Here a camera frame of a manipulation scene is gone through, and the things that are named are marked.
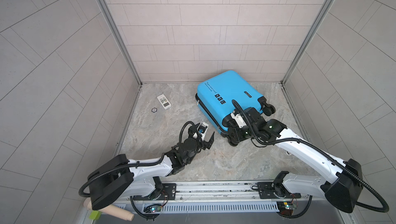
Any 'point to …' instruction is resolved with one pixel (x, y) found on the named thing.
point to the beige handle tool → (112, 210)
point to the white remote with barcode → (164, 101)
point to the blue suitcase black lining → (210, 114)
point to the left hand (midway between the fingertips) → (210, 127)
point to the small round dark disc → (154, 110)
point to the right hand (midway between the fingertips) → (231, 134)
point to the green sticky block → (95, 214)
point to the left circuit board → (152, 209)
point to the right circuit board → (286, 207)
